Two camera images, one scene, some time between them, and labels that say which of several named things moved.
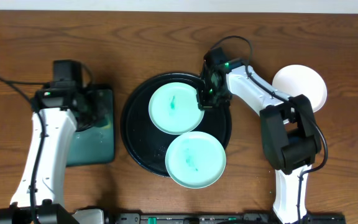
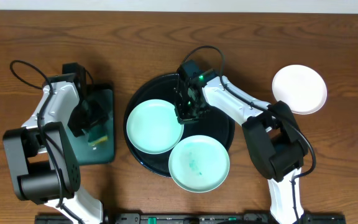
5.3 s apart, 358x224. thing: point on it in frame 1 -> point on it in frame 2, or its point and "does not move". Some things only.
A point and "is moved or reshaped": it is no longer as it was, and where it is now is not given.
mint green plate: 174,108 is moved or reshaped
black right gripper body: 211,98 -> 189,110
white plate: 298,79 does not move
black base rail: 224,218 does not move
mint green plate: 196,159 is moved or reshaped
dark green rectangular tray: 96,144 does not move
